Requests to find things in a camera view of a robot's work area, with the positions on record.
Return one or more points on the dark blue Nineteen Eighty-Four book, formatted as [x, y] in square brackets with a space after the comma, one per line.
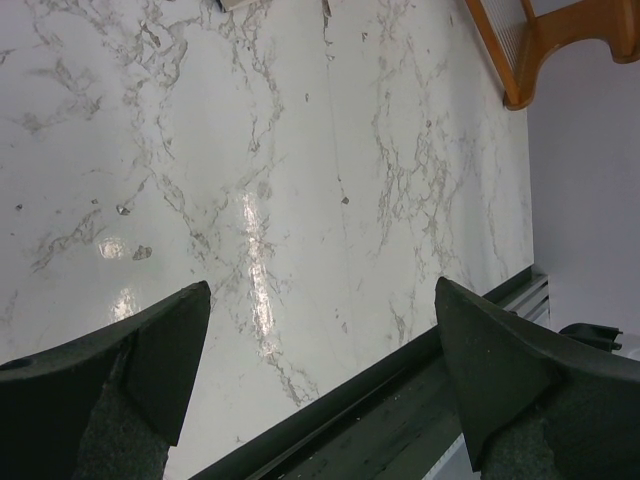
[231, 5]

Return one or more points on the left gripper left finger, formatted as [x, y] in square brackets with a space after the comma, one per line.
[109, 404]

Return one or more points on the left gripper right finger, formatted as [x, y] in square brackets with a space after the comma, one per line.
[532, 403]

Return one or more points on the orange wooden shelf rack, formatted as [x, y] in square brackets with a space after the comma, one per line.
[519, 41]

